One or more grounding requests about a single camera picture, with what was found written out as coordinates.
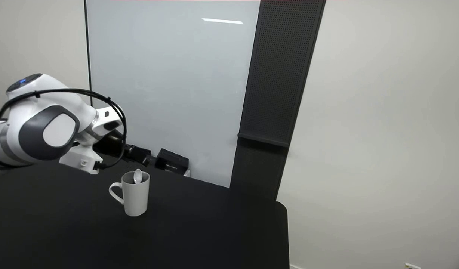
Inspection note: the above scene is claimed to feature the black box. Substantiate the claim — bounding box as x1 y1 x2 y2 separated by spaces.
154 148 190 175

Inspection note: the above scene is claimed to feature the white mug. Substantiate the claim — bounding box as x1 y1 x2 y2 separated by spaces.
109 170 151 217

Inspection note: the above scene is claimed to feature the whiteboard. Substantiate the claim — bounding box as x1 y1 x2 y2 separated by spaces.
84 0 261 188

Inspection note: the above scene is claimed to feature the black perforated panel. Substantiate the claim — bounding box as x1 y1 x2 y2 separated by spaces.
229 0 327 201

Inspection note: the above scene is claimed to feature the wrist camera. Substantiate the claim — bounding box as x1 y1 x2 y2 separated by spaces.
59 143 104 175

